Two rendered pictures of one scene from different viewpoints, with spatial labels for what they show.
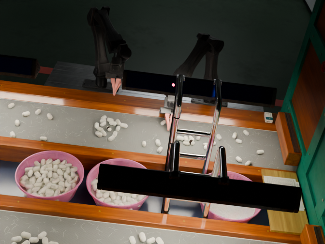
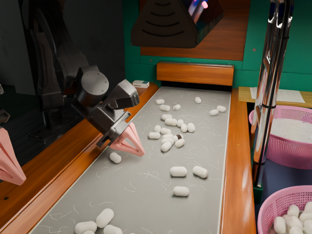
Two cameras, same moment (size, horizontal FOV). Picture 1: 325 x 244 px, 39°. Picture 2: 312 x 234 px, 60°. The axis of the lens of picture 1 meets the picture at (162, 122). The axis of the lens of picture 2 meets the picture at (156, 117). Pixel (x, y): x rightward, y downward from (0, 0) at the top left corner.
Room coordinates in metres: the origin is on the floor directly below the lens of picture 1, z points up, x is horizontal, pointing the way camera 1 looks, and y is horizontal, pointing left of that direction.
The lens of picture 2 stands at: (1.48, 0.49, 1.09)
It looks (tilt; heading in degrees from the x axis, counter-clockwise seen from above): 23 degrees down; 287
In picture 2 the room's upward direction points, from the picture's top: straight up
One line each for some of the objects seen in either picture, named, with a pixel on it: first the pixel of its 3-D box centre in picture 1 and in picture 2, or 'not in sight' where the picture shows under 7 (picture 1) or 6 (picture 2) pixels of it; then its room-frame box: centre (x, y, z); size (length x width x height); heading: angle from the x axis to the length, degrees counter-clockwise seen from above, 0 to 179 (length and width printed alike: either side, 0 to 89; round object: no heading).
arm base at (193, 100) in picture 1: (210, 95); (52, 118); (2.08, -0.24, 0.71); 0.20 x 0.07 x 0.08; 89
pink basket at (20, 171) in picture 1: (50, 181); not in sight; (1.29, 0.42, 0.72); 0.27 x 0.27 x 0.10
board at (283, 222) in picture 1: (284, 200); (286, 97); (1.30, -0.52, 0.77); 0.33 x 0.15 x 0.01; 1
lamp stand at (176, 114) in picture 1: (191, 132); (228, 91); (1.49, -0.13, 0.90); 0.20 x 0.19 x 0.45; 91
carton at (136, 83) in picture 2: (268, 117); (140, 84); (1.85, -0.52, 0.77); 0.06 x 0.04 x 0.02; 1
